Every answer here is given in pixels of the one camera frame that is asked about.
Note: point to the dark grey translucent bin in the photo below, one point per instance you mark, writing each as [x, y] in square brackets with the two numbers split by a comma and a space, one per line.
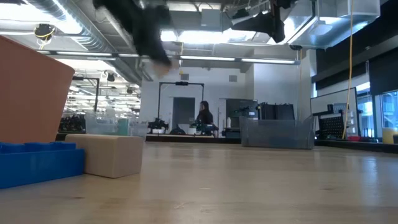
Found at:
[276, 133]

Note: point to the rack of black equipment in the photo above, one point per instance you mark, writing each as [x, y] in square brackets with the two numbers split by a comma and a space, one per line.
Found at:
[71, 124]

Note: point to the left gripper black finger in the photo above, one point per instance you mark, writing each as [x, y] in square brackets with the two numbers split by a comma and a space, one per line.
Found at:
[163, 49]
[152, 49]

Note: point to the grey door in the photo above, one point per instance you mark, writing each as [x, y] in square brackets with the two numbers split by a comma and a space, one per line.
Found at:
[183, 109]

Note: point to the black cabinet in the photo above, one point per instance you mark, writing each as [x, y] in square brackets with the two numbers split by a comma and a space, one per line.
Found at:
[241, 107]

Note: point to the person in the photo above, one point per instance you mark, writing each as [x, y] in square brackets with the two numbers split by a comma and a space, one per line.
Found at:
[205, 116]

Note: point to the rectangular silver air duct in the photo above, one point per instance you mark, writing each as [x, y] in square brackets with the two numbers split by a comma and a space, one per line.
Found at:
[342, 28]

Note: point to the red flat tray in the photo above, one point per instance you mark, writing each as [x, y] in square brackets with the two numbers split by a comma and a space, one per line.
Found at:
[354, 138]

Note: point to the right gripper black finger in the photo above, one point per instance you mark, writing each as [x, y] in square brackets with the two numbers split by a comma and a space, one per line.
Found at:
[262, 18]
[261, 28]

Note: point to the yellow container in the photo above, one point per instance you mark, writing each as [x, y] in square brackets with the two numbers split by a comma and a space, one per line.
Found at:
[389, 136]

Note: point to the clear plastic bin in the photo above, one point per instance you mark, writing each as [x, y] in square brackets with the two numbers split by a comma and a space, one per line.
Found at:
[102, 124]

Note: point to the long linear ceiling light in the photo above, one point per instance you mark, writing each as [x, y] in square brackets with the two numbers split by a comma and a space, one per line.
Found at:
[205, 58]

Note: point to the black spot lamp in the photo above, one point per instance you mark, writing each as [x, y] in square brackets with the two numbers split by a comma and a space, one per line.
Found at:
[111, 77]
[129, 91]

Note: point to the round ribbed silver duct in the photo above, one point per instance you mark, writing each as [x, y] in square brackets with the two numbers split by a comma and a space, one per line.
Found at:
[90, 37]

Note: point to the black window blind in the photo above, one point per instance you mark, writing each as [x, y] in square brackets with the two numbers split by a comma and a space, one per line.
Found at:
[384, 77]

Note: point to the black pegboard panel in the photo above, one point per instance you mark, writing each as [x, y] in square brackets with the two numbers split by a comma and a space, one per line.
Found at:
[331, 126]

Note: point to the orange plastic bin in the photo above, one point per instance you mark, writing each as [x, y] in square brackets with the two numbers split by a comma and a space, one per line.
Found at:
[31, 99]

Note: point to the plain wooden block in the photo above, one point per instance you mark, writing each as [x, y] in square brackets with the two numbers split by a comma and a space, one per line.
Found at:
[109, 157]

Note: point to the white bottle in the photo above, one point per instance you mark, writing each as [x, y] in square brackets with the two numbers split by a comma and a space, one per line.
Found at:
[229, 123]

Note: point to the black distant rig frame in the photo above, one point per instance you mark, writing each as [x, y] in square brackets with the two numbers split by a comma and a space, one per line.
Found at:
[97, 93]
[182, 83]

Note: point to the blue toy brick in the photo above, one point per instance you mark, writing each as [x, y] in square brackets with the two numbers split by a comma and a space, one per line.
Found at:
[37, 168]

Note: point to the black storage crates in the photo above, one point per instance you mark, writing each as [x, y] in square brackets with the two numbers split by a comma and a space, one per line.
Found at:
[276, 111]

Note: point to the black distant robot arm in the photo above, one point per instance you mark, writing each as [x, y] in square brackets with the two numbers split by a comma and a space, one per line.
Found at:
[199, 127]
[158, 124]

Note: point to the green toy brick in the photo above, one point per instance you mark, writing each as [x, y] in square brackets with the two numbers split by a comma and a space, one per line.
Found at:
[123, 127]

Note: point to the grey wall vent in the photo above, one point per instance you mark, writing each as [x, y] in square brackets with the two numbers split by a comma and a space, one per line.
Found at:
[185, 77]
[233, 78]

